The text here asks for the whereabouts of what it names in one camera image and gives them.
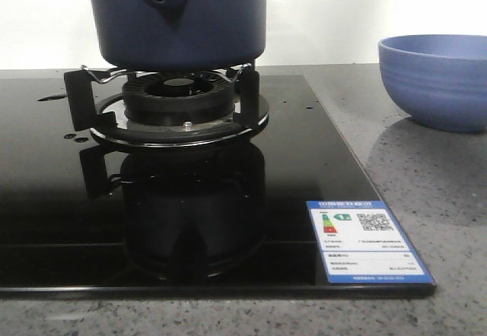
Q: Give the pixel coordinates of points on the dark blue cooking pot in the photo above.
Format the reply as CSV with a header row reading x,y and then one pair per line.
x,y
180,35

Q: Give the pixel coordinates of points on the blue ceramic bowl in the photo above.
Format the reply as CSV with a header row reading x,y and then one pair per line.
x,y
439,79

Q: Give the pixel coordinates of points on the black pot support grate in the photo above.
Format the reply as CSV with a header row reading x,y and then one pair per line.
x,y
96,103

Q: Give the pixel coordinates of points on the black round gas burner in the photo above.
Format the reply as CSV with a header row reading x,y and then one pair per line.
x,y
158,99

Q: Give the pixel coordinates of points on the blue white energy label sticker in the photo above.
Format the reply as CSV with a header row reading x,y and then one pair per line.
x,y
360,242

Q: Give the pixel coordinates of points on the black glass gas cooktop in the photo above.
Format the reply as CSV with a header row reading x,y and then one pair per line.
x,y
82,220

